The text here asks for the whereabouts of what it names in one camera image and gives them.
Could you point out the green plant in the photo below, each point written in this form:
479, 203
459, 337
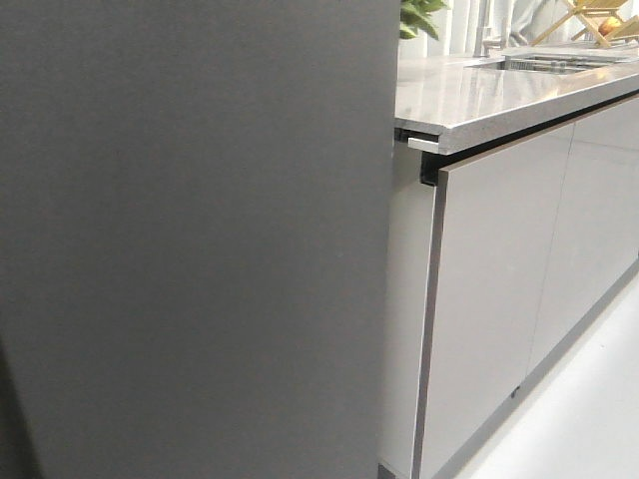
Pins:
416, 17

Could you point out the grey fridge body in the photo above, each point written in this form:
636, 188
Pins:
194, 215

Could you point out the wooden dish rack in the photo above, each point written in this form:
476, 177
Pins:
600, 19

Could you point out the white side panel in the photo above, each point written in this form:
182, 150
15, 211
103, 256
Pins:
409, 236

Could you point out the steel sink faucet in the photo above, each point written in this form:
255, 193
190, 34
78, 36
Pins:
492, 29

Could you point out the grey stone countertop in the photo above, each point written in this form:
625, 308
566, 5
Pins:
445, 105

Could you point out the steel kitchen sink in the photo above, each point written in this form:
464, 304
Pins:
563, 62

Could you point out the grey base cabinet doors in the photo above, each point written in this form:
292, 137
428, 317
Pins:
526, 238

